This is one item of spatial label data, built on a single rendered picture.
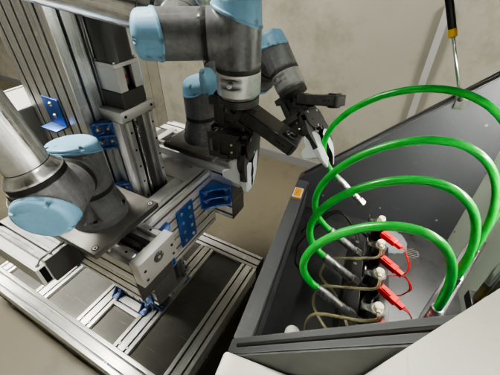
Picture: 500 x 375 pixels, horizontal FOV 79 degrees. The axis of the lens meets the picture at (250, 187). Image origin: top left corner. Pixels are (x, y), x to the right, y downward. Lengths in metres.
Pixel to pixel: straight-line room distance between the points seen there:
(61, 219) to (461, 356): 0.65
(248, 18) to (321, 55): 2.04
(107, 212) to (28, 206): 0.23
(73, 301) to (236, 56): 1.60
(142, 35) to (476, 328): 0.54
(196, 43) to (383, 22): 1.98
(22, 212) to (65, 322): 1.14
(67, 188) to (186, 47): 0.37
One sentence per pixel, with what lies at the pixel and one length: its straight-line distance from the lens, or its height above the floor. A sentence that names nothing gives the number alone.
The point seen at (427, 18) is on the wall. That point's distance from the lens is 2.36.
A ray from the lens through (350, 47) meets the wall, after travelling 2.45.
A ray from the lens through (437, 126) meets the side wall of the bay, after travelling 1.02.
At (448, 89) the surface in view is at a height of 1.42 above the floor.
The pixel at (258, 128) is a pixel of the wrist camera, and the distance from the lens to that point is 0.54.
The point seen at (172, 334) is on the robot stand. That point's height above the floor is 0.21.
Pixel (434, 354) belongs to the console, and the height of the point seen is 1.26.
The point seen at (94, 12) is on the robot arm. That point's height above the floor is 1.53.
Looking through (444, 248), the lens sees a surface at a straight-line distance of 0.50.
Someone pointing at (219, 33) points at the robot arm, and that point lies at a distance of 0.49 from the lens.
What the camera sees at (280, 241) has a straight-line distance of 0.90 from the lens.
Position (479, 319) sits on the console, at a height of 1.33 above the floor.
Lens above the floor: 1.62
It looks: 38 degrees down
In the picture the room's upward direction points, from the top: straight up
